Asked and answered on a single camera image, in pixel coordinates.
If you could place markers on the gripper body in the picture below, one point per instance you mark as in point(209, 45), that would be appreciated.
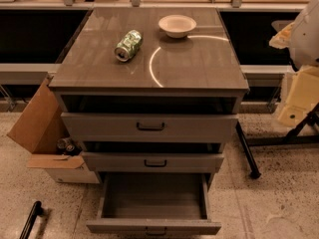
point(306, 39)

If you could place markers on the grey bottom drawer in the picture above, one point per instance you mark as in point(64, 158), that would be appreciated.
point(154, 205)

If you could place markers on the grey drawer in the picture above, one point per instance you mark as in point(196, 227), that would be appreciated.
point(154, 205)
point(153, 162)
point(149, 128)

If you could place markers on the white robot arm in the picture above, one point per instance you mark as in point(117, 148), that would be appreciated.
point(310, 14)

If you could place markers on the grey drawer cabinet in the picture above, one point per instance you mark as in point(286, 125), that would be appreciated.
point(195, 75)

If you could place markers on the grey middle drawer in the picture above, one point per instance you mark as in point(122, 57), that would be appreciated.
point(153, 162)

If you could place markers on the grey top drawer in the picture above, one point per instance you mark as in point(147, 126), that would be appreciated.
point(149, 128)

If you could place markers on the black table stand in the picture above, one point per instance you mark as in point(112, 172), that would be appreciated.
point(292, 137)

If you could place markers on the white bowl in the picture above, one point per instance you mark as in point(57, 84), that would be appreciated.
point(177, 26)

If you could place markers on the crushed green soda can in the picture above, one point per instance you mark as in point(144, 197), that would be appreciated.
point(128, 46)

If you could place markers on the cans inside cardboard box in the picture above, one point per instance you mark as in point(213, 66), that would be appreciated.
point(65, 144)

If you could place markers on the open cardboard box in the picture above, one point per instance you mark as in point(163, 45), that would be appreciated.
point(38, 129)

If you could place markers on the black bar handle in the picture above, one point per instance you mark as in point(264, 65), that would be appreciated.
point(36, 211)

